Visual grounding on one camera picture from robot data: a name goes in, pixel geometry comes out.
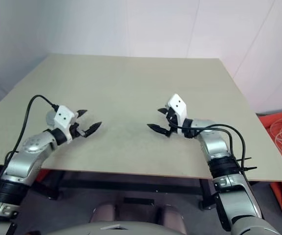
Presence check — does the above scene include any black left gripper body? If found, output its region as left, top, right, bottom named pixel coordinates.
left=69, top=122, right=87, bottom=138

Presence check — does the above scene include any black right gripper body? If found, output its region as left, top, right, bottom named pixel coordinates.
left=165, top=108, right=180, bottom=138

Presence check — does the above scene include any brown rounded shape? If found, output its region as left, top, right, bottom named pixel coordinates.
left=89, top=202, right=118, bottom=224

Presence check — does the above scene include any grey robot torso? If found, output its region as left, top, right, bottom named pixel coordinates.
left=45, top=220, right=173, bottom=235

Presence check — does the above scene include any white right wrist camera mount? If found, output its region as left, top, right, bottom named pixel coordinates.
left=167, top=94, right=187, bottom=134

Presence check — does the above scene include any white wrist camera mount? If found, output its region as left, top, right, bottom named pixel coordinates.
left=53, top=105, right=77, bottom=144
left=167, top=94, right=187, bottom=134

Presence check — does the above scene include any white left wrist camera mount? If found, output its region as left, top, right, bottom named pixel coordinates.
left=53, top=105, right=77, bottom=144

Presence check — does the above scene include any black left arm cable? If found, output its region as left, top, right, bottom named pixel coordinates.
left=0, top=94, right=58, bottom=196

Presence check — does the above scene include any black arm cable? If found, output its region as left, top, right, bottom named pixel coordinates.
left=169, top=122, right=250, bottom=183
left=192, top=128, right=235, bottom=162
left=0, top=94, right=58, bottom=196

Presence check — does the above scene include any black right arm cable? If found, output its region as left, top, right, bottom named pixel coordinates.
left=192, top=128, right=235, bottom=162
left=169, top=122, right=250, bottom=183

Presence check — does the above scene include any black metal table frame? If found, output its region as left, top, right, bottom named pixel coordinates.
left=33, top=170, right=219, bottom=211

